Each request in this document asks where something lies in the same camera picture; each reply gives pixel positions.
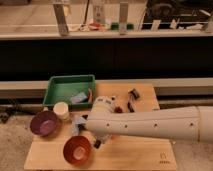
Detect black eraser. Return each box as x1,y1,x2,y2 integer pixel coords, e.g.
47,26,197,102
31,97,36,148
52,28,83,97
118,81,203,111
94,140,101,149

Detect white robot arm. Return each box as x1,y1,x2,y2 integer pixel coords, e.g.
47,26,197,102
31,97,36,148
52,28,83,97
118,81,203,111
85,98,213,143

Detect red bowl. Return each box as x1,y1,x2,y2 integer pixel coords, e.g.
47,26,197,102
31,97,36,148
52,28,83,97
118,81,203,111
63,136,91,166

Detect purple bowl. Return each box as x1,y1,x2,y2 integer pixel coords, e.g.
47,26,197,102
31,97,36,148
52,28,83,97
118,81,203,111
30,110,58,136

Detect blue cloth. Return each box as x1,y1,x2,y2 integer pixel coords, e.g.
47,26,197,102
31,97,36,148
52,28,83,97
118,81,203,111
71,115,87,136

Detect dark red grape bunch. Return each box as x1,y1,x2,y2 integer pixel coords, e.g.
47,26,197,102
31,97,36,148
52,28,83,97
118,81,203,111
115,106,123,113

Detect black brush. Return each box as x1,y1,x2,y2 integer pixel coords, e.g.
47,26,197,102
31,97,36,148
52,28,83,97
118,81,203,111
127,95,135,113

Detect red item in tray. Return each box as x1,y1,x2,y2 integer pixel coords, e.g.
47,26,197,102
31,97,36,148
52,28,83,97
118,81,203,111
88,88,93,103

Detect blue sponge in tray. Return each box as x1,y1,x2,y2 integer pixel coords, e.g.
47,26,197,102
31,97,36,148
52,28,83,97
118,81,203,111
70,92,87,104

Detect white cup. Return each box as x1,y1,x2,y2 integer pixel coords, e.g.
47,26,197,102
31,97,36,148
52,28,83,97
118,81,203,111
53,102,69,120

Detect black binder clip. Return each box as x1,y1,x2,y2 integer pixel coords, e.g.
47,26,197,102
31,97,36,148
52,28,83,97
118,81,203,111
129,89,140,100

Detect green plastic tray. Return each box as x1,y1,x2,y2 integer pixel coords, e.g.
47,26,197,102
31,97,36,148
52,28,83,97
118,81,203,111
43,75,96,109

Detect wooden cutting board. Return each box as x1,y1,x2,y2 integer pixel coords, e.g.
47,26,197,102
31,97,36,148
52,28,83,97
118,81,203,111
24,82,177,171

